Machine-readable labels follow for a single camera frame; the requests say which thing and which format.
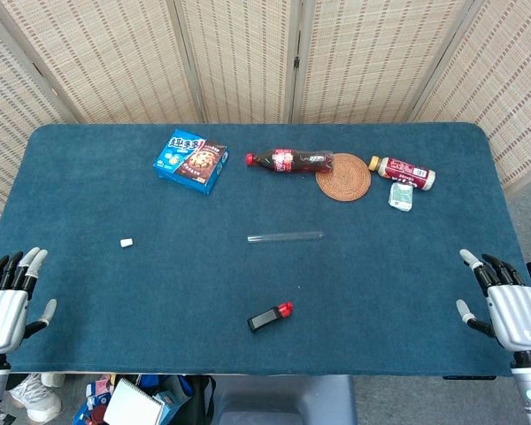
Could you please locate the white spiral notebook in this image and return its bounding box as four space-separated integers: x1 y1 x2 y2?
103 378 165 425

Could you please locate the black ink bottle red cap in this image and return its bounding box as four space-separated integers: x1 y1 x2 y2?
247 301 295 334

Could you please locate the round woven rattan coaster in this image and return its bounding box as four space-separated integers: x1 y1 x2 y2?
315 152 373 203

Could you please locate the blue table cloth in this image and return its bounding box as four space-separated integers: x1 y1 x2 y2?
0 122 531 377

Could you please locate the white green tissue pack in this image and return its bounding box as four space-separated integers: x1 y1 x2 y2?
388 181 414 213

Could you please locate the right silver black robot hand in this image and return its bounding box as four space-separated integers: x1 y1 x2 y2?
455 248 531 353

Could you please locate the white sneaker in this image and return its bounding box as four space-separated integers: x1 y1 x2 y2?
8 373 63 422

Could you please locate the cola bottle with red cap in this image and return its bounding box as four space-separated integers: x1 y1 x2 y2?
245 148 336 174

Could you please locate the clear glass test tube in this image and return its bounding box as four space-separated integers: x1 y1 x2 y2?
246 231 325 243

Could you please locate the black bag with items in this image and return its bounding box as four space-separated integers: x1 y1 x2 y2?
73 375 217 425

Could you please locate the blue cookie box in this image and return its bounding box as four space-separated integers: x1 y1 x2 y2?
152 128 230 196

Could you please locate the woven folding screen panel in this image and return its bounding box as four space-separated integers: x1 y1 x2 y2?
409 0 531 196
0 0 79 222
174 0 304 125
291 0 474 125
0 0 204 125

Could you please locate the grey chair seat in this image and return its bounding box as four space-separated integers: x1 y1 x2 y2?
212 375 358 425

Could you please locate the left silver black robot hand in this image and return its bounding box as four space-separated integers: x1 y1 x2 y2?
0 246 58 355

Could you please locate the maroon coffee bottle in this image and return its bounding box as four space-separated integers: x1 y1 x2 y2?
368 155 436 191

